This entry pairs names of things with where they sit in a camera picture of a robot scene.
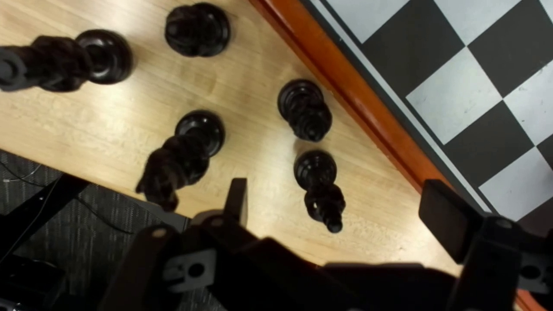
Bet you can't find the tall black chess piece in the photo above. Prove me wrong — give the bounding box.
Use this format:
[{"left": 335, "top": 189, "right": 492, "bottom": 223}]
[{"left": 0, "top": 28, "right": 134, "bottom": 94}]

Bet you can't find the black chess knight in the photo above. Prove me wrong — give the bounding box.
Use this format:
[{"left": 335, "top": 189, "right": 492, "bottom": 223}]
[{"left": 134, "top": 109, "right": 228, "bottom": 215}]

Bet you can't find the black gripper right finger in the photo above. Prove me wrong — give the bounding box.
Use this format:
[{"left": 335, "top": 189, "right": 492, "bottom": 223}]
[{"left": 418, "top": 178, "right": 523, "bottom": 311}]

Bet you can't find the checkered chessboard red-brown frame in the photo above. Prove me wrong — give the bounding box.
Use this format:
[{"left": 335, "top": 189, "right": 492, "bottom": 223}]
[{"left": 247, "top": 0, "right": 553, "bottom": 311}]

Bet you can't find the black chess pawn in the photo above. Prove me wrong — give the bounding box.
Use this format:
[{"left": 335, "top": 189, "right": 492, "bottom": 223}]
[
  {"left": 162, "top": 2, "right": 231, "bottom": 59},
  {"left": 292, "top": 149, "right": 347, "bottom": 235},
  {"left": 276, "top": 78, "right": 333, "bottom": 144}
]

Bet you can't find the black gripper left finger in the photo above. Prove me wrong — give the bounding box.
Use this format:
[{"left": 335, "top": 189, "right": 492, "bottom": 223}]
[{"left": 221, "top": 177, "right": 257, "bottom": 244}]

